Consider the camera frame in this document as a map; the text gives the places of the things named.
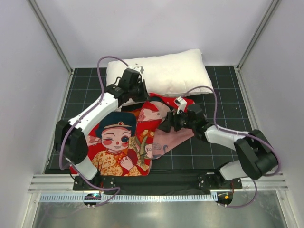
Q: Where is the white pillow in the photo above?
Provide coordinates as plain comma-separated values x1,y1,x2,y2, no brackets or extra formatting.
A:
105,48,214,107

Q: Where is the red cartoon print pillowcase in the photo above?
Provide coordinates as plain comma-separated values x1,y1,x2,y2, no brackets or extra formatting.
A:
85,93,194,176

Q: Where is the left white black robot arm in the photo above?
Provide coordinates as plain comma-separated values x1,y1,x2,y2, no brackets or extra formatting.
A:
54,68,149,190

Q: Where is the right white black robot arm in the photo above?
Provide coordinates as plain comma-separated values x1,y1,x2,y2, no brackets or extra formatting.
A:
158,104,280,188

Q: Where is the black grid cutting mat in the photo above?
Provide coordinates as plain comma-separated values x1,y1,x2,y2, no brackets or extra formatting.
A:
59,66,252,170

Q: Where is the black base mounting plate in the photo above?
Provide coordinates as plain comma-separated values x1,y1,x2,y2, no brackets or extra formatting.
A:
72,169,243,197

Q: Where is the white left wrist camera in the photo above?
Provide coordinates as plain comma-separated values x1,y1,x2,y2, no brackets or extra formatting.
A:
132,66,144,75

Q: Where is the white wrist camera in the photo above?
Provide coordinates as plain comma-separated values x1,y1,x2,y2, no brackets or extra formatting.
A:
132,66,144,75
174,96,187,114

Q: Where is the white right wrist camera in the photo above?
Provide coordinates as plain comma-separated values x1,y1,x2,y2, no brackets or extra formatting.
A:
174,96,187,114

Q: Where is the left aluminium frame post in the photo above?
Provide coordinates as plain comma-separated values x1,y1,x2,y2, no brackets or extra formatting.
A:
27,0,73,75

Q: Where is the aluminium frame post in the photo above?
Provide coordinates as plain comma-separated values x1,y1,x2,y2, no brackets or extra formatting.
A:
237,0,282,71
27,0,73,75

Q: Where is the right aluminium frame post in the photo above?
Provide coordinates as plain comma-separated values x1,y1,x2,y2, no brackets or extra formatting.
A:
237,0,282,71

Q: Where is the aluminium front rail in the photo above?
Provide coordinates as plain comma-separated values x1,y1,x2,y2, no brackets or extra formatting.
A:
28,174,288,193

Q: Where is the white slotted cable duct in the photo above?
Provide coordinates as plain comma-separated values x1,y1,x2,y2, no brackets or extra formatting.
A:
39,192,218,203

